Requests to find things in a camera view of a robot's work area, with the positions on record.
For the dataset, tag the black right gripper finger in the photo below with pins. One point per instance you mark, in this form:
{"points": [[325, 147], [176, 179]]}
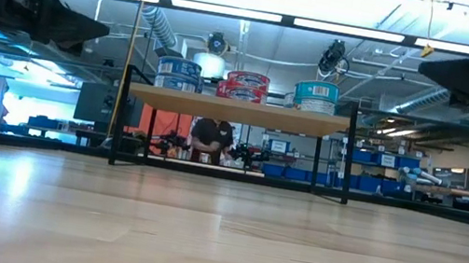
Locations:
{"points": [[462, 99], [460, 75]]}

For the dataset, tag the red label tuna can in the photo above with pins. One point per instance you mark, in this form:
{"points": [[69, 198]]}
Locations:
{"points": [[240, 93]]}

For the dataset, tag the wooden shelf black metal legs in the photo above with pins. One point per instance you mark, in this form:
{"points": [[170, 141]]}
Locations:
{"points": [[237, 112]]}

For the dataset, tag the yellow hanging tag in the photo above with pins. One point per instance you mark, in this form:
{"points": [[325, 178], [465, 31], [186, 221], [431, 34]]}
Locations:
{"points": [[427, 51]]}

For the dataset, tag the dark computer monitor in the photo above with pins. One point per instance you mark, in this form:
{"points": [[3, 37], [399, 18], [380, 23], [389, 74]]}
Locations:
{"points": [[95, 102]]}

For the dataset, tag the blue storage bin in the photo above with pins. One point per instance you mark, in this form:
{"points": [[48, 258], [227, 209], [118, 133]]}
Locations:
{"points": [[409, 162], [368, 183], [296, 173], [44, 122], [360, 155], [273, 170]]}

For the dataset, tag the background wooden table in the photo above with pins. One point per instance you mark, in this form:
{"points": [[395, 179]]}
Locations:
{"points": [[465, 192]]}

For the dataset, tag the blue bin white label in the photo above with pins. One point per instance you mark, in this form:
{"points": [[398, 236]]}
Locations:
{"points": [[278, 146], [386, 160]]}

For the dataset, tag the orange partition panel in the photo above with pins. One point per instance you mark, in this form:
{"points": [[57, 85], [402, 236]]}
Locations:
{"points": [[165, 123]]}

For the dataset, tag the standing person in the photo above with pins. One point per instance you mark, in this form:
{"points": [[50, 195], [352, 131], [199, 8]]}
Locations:
{"points": [[212, 135]]}

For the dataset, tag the background black robot arms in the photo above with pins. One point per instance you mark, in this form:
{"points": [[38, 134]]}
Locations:
{"points": [[250, 154]]}

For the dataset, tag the black ceiling camera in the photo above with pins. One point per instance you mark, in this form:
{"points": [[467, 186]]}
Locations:
{"points": [[217, 43], [334, 55]]}

